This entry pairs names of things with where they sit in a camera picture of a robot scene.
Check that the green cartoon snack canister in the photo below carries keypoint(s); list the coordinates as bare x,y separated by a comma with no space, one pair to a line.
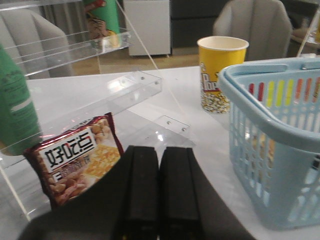
103,23

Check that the light blue plastic basket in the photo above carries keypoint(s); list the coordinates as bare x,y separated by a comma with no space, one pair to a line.
274,137

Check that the grey chair at left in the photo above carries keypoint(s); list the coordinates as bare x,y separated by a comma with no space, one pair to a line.
35,44

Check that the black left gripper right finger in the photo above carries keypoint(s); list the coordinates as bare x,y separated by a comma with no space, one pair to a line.
179,216

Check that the clear acrylic display shelf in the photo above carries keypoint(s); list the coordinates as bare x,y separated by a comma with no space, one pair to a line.
64,102

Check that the white cabinet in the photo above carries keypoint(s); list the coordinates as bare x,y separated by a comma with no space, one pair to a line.
149,24

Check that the maroon peanut snack packet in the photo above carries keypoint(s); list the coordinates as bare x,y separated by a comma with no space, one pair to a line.
69,164

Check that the grey upholstered chair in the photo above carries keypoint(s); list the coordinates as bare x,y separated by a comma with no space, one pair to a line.
265,24

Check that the green cylindrical canister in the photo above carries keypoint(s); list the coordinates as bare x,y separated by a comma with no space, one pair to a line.
19,124

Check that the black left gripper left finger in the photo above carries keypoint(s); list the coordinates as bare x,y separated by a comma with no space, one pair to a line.
140,210

